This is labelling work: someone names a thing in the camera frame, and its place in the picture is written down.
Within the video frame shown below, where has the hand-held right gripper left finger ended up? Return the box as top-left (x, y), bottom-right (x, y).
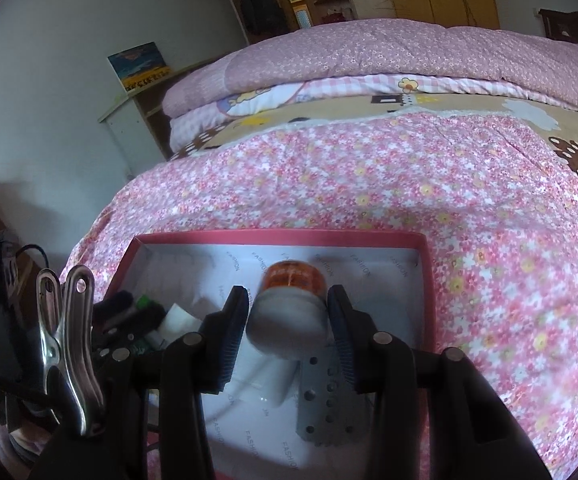
top-left (34, 285), bottom-right (250, 480)

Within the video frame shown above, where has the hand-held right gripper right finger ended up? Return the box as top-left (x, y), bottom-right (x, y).
top-left (325, 284), bottom-right (552, 480)

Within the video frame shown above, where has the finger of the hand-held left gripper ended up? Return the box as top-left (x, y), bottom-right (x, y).
top-left (131, 305), bottom-right (168, 356)
top-left (92, 290), bottom-right (137, 333)

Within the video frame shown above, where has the white jar orange label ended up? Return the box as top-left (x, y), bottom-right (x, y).
top-left (245, 260), bottom-right (330, 362)

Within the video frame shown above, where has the red tray white inside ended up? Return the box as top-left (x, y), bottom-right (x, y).
top-left (86, 230), bottom-right (437, 480)

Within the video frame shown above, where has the metal spring clip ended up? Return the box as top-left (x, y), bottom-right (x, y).
top-left (36, 266), bottom-right (106, 436)

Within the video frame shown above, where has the white charger plug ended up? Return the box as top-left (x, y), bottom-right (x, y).
top-left (239, 360), bottom-right (296, 407)

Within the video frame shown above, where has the white shelf desk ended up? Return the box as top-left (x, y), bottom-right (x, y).
top-left (98, 57), bottom-right (230, 181)

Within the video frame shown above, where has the pink floral bed sheet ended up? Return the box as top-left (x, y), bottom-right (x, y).
top-left (59, 110), bottom-right (578, 480)

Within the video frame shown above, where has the beige cartoon bed sheet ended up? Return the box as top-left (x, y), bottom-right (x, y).
top-left (166, 87), bottom-right (578, 211)

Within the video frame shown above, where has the blue yellow painting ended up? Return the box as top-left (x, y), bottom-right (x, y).
top-left (107, 41), bottom-right (175, 95)

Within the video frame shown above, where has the pink folded quilt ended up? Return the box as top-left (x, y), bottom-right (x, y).
top-left (161, 17), bottom-right (578, 121)

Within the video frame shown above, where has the dark hanging coat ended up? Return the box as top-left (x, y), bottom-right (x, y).
top-left (236, 0), bottom-right (290, 36)

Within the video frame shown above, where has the dark wooden headboard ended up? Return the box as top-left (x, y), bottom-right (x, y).
top-left (539, 7), bottom-right (578, 51)

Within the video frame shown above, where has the black cable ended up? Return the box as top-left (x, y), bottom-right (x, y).
top-left (0, 360), bottom-right (66, 407)

